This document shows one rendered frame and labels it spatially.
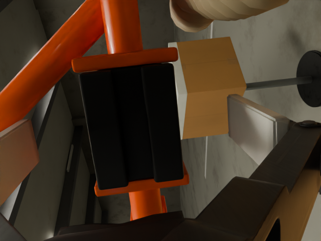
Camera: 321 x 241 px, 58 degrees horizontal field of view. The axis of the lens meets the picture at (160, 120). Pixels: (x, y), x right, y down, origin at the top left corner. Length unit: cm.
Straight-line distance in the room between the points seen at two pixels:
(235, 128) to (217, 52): 169
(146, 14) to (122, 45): 927
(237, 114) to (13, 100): 14
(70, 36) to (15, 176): 9
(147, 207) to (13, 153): 9
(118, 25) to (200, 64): 163
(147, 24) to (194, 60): 778
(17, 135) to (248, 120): 13
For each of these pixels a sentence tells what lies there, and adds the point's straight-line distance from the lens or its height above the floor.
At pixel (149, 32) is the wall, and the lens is 964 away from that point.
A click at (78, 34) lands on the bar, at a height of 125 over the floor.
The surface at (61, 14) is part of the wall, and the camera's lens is 960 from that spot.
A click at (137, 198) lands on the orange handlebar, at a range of 20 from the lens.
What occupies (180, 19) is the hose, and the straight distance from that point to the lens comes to 24.
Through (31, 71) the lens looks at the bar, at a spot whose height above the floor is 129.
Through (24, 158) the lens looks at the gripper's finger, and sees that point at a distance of 19.
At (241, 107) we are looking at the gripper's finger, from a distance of 17.
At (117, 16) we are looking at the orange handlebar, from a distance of 17.
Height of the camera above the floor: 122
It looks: 3 degrees down
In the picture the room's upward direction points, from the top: 97 degrees counter-clockwise
